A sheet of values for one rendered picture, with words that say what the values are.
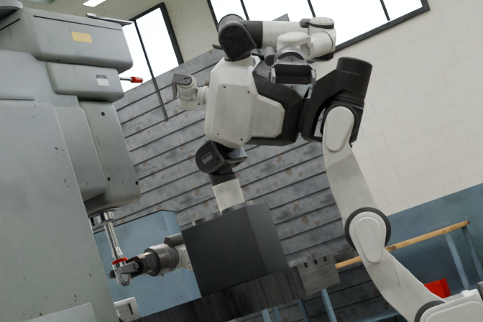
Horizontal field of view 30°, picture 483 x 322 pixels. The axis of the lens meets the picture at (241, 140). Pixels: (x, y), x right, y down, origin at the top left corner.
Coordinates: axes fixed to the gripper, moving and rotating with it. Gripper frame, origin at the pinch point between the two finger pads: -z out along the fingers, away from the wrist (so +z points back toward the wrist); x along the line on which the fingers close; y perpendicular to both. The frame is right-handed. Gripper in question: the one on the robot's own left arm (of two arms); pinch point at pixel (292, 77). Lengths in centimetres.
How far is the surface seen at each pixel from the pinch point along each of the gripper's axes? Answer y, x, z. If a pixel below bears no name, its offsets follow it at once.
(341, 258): -380, -119, 636
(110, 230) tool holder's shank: -51, 50, 9
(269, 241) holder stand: -40.1, 4.8, -17.2
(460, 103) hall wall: -217, -240, 689
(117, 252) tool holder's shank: -56, 47, 5
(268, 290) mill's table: -48, 5, -30
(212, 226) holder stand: -37.8, 20.1, -14.4
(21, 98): -7, 71, -6
